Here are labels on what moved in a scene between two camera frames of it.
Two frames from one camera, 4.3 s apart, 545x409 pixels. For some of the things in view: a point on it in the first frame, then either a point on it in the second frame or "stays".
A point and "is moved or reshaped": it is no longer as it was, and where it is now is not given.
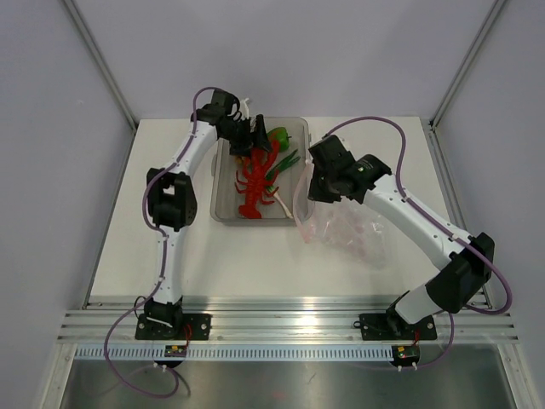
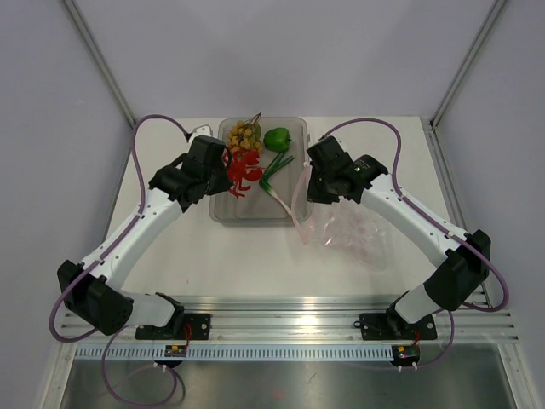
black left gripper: [250, 140] to [225, 183]
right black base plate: [390, 326] stays
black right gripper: [316, 193] stays
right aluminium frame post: [489, 22] stays
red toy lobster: [257, 177] is moved or reshaped
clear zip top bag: [350, 227] stays
